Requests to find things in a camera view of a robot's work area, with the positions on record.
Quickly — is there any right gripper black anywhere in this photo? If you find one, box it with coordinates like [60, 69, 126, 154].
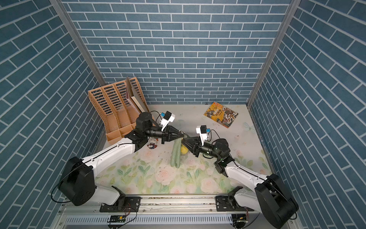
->
[184, 137, 222, 161]

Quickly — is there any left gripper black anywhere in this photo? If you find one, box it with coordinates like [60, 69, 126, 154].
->
[143, 126, 183, 146]

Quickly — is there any red white kitty charm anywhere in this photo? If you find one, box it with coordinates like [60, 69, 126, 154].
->
[147, 138, 159, 149]

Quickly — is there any green corduroy shoulder bag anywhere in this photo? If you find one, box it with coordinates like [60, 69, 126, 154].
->
[170, 138, 182, 169]

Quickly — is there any yellow chick plush charm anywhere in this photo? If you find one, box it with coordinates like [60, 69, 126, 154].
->
[181, 145, 188, 155]

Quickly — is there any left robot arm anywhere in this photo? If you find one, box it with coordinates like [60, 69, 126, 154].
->
[57, 112, 184, 210]

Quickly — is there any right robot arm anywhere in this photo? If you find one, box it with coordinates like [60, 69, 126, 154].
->
[182, 137, 299, 229]

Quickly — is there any colourful comic booklet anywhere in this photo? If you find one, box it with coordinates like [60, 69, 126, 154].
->
[204, 102, 238, 128]

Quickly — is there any floral table mat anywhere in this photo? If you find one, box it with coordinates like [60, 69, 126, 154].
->
[96, 105, 272, 194]

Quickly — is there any pink file folder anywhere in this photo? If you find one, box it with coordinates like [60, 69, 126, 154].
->
[126, 82, 143, 113]

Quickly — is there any beige file folder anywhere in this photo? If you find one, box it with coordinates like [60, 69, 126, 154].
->
[126, 77, 149, 113]

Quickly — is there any peach plastic file organizer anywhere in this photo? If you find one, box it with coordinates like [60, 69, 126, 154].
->
[88, 77, 148, 145]

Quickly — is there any green circuit board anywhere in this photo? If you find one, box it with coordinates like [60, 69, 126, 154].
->
[107, 215, 126, 224]

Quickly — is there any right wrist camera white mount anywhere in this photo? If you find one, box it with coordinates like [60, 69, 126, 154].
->
[196, 125, 211, 146]

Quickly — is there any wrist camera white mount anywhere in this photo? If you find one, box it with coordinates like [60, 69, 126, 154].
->
[196, 125, 211, 146]
[160, 111, 175, 131]

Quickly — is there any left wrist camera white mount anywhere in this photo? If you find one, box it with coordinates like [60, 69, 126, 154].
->
[160, 111, 175, 131]

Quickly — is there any aluminium mounting rail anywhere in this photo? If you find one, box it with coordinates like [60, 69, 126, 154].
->
[58, 192, 260, 216]

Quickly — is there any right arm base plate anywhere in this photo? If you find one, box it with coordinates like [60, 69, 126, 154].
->
[215, 186, 254, 212]

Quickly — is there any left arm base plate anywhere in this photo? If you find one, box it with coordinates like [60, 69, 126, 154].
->
[100, 186, 142, 213]

